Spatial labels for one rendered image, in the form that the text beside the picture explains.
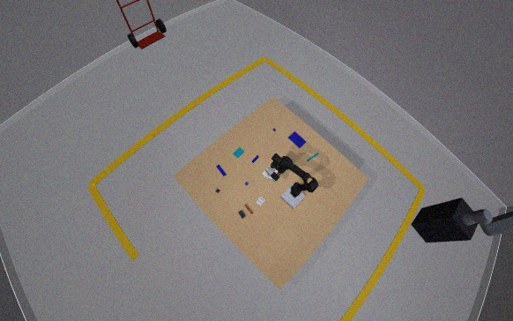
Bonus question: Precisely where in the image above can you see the blue flat rectangular plate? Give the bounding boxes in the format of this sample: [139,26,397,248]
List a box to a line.
[289,132,307,148]

